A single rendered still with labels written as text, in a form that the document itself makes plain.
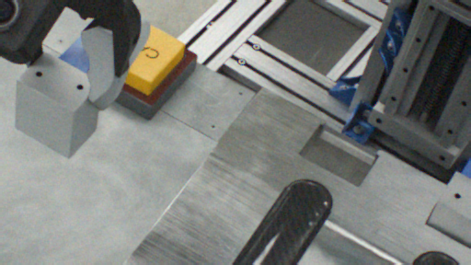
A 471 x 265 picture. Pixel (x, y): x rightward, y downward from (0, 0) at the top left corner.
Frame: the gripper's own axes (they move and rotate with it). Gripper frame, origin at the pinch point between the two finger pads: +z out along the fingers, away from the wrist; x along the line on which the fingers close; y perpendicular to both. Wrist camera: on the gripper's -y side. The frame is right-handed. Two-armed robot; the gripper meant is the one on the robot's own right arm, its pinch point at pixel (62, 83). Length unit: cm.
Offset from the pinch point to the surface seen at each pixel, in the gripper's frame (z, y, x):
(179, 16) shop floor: 95, 100, 37
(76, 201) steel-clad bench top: 15.0, 1.4, -1.4
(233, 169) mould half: 6.2, 5.5, -12.4
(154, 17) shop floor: 95, 97, 41
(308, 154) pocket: 8.7, 12.7, -15.9
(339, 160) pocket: 8.7, 13.6, -18.2
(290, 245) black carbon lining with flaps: 6.9, 2.6, -19.1
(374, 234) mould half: 6.0, 6.7, -23.9
